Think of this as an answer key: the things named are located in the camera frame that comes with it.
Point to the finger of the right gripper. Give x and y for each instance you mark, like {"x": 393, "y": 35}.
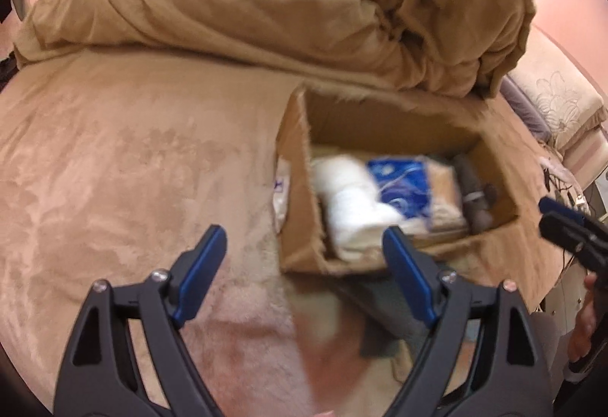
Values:
{"x": 547, "y": 204}
{"x": 581, "y": 235}

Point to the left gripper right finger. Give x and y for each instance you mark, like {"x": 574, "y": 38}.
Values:
{"x": 481, "y": 357}

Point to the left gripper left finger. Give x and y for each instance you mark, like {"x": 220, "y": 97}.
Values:
{"x": 100, "y": 374}

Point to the dark grey sock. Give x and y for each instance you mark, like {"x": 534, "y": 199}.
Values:
{"x": 478, "y": 197}

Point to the cotton swab bag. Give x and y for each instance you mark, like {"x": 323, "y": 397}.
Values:
{"x": 446, "y": 212}

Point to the blue tissue pack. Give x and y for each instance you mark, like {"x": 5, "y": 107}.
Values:
{"x": 403, "y": 184}

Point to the white sock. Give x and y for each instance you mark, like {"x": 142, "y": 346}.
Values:
{"x": 355, "y": 216}

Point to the right hand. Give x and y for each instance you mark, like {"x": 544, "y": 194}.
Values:
{"x": 580, "y": 343}

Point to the brown cardboard box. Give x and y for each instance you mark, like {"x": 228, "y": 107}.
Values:
{"x": 317, "y": 124}

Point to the cream floral pillow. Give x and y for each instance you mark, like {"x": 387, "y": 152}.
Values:
{"x": 564, "y": 98}

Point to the purple pillow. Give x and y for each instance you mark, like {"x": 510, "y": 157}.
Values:
{"x": 525, "y": 110}

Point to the tan bed sheet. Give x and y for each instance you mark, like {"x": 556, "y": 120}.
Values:
{"x": 115, "y": 161}

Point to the tan fleece duvet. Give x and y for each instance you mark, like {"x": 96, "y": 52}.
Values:
{"x": 448, "y": 47}

